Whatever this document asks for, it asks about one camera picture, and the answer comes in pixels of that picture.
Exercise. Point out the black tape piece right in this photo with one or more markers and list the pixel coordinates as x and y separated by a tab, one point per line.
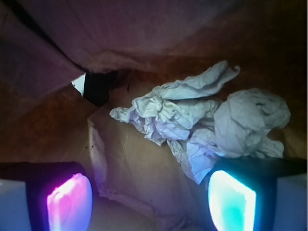
97	87

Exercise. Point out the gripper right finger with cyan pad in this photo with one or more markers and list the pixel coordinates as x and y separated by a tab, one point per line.
251	194

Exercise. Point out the brown paper bag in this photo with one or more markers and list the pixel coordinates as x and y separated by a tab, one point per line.
46	44

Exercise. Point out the white plastic lid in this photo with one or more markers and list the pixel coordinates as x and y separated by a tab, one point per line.
79	83

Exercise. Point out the white paper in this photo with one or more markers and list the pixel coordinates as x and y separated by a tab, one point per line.
199	129

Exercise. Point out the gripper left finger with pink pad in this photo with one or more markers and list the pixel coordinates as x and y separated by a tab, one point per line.
55	196

